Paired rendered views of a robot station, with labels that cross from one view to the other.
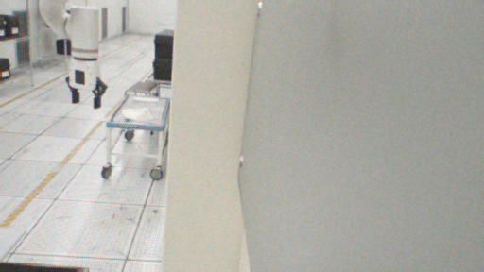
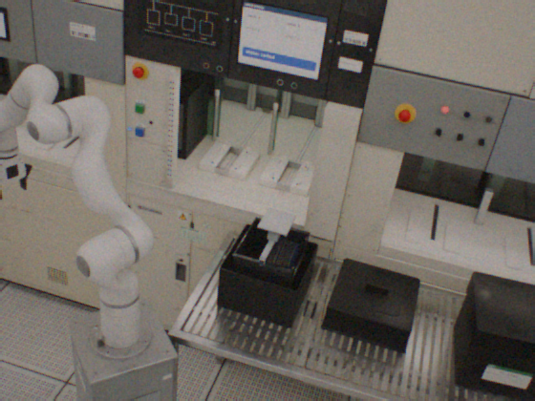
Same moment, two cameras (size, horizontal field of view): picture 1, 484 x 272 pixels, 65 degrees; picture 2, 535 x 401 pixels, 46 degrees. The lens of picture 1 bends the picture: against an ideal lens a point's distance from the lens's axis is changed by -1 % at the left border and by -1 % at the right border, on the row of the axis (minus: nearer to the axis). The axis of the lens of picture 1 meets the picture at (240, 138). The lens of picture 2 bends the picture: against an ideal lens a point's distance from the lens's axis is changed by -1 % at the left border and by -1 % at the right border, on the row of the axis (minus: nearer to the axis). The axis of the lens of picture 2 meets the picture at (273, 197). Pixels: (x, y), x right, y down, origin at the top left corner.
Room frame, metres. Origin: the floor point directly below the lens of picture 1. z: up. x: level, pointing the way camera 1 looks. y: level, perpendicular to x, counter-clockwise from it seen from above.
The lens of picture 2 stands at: (-0.13, 1.93, 2.30)
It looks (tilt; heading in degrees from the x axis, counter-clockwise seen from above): 34 degrees down; 288
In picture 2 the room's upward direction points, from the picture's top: 8 degrees clockwise
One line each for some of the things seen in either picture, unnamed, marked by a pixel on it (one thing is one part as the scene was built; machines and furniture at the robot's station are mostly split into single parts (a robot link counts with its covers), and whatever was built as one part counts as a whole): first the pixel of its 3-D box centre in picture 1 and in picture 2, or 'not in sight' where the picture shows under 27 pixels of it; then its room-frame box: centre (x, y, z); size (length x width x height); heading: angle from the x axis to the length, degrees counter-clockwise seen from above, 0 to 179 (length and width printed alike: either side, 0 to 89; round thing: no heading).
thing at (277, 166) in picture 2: not in sight; (288, 174); (0.51, -0.28, 0.89); 0.22 x 0.21 x 0.04; 96
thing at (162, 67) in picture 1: (164, 67); not in sight; (4.52, 0.99, 0.59); 0.30 x 0.28 x 0.26; 6
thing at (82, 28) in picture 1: (83, 26); (1, 127); (1.26, 0.54, 1.26); 0.09 x 0.08 x 0.13; 71
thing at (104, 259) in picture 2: not in sight; (109, 269); (0.70, 0.77, 1.07); 0.19 x 0.12 x 0.24; 71
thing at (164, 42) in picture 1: (166, 45); not in sight; (4.52, 0.98, 0.85); 0.30 x 0.28 x 0.26; 5
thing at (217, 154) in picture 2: not in sight; (229, 159); (0.78, -0.25, 0.89); 0.22 x 0.21 x 0.04; 96
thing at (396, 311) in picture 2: not in sight; (374, 299); (-0.01, 0.23, 0.83); 0.29 x 0.29 x 0.13; 5
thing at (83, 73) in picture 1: (85, 72); (7, 164); (1.26, 0.54, 1.12); 0.10 x 0.07 x 0.11; 71
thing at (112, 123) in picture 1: (144, 132); not in sight; (3.15, 0.85, 0.24); 0.97 x 0.52 x 0.48; 8
